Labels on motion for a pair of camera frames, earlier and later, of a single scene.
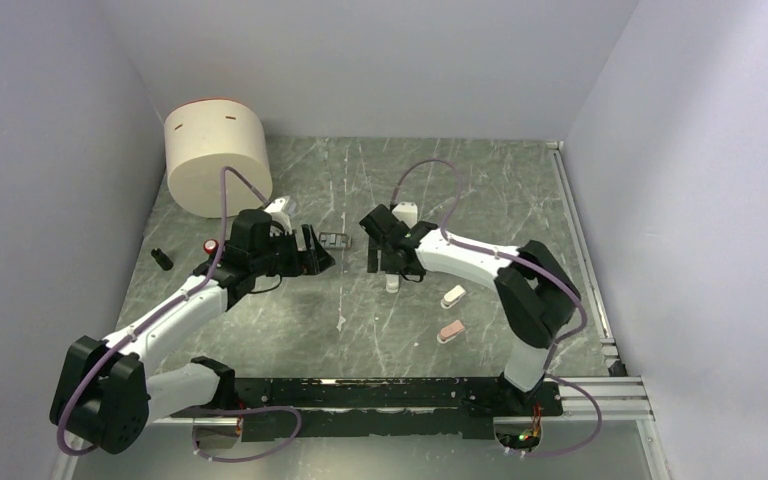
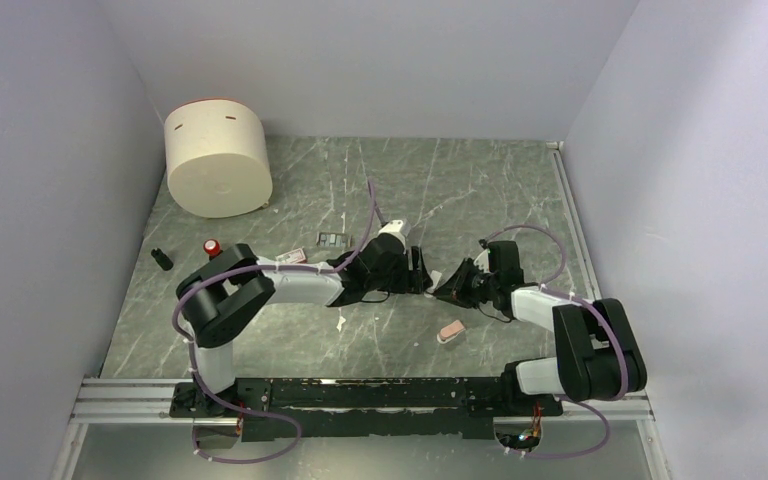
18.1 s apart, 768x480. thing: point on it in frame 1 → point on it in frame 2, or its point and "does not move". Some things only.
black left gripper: [310, 261] → [403, 286]
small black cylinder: [164, 261] does not move
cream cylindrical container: [204, 136] does not move
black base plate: [443, 408] does not move
